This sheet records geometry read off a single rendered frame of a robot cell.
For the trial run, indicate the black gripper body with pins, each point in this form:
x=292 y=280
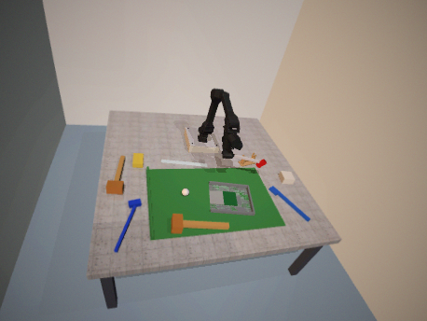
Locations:
x=227 y=153

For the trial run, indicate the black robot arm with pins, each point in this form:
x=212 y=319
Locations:
x=231 y=120

